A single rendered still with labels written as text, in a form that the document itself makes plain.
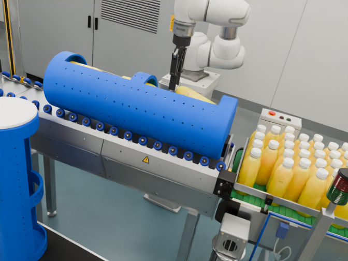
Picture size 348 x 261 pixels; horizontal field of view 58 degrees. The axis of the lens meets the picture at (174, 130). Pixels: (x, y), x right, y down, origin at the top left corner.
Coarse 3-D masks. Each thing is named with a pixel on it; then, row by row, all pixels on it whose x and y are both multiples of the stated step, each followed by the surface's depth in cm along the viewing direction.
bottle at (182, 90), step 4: (176, 88) 138; (180, 88) 137; (184, 88) 137; (188, 88) 138; (176, 92) 138; (180, 92) 137; (184, 92) 136; (188, 92) 136; (192, 92) 137; (196, 92) 138; (188, 96) 136; (192, 96) 136; (196, 96) 136; (200, 96) 137; (204, 100) 136; (208, 100) 137
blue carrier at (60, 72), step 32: (64, 64) 144; (64, 96) 144; (96, 96) 139; (128, 96) 135; (160, 96) 133; (224, 96) 135; (128, 128) 143; (160, 128) 134; (192, 128) 129; (224, 128) 126
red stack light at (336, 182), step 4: (336, 176) 94; (340, 176) 92; (332, 180) 96; (336, 180) 93; (340, 180) 92; (344, 180) 91; (336, 184) 93; (340, 184) 92; (344, 184) 91; (340, 188) 93; (344, 188) 92; (344, 192) 92
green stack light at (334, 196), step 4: (332, 184) 95; (328, 188) 97; (332, 188) 95; (336, 188) 94; (328, 192) 97; (332, 192) 95; (336, 192) 94; (340, 192) 93; (328, 196) 96; (332, 196) 95; (336, 196) 94; (340, 196) 93; (344, 196) 93; (332, 200) 95; (336, 200) 94; (340, 200) 94; (344, 200) 94; (336, 204) 95; (340, 204) 94; (344, 204) 95
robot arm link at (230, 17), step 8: (216, 0) 117; (224, 0) 117; (232, 0) 117; (240, 0) 118; (208, 8) 117; (216, 8) 117; (224, 8) 116; (232, 8) 116; (240, 8) 116; (248, 8) 118; (208, 16) 119; (216, 16) 118; (224, 16) 117; (232, 16) 117; (240, 16) 117; (248, 16) 119; (216, 24) 122; (224, 24) 121; (232, 24) 120; (240, 24) 120
